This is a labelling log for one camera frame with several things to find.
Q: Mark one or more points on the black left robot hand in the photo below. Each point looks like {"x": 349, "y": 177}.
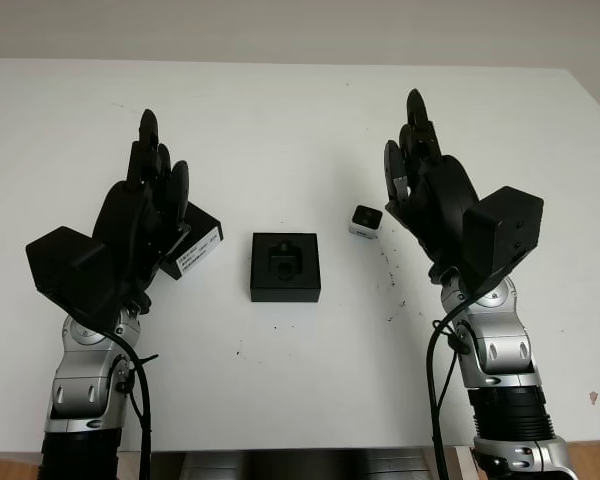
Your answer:
{"x": 130, "y": 225}

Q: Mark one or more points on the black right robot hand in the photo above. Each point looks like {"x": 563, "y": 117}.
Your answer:
{"x": 445, "y": 200}

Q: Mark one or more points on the small silver action camera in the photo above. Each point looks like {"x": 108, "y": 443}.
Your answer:
{"x": 365, "y": 222}

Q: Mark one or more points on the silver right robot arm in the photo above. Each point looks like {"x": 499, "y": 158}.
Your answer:
{"x": 500, "y": 340}

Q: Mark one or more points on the black box lid white label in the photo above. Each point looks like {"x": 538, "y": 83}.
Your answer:
{"x": 200, "y": 235}

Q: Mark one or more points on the dark grey robot torso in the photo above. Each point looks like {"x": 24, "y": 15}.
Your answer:
{"x": 300, "y": 465}

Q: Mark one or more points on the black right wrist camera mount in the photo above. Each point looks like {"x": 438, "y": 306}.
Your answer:
{"x": 505, "y": 225}

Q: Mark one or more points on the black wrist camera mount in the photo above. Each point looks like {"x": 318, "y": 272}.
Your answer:
{"x": 65, "y": 265}
{"x": 505, "y": 225}

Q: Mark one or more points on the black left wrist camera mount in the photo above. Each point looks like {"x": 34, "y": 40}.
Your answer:
{"x": 65, "y": 265}

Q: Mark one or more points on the black camera box base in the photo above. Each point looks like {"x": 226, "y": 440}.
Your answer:
{"x": 260, "y": 290}

